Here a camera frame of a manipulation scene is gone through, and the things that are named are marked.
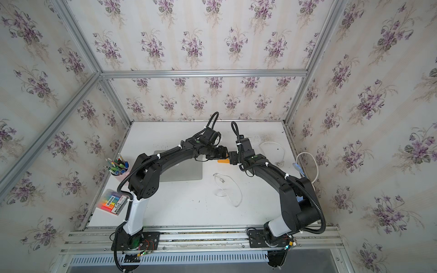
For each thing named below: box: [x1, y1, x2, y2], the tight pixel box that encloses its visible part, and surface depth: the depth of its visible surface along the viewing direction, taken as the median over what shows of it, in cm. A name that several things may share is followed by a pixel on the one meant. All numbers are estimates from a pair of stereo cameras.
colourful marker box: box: [96, 188, 129, 217], surface depth 84 cm
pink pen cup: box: [102, 152, 130, 182], surface depth 85 cm
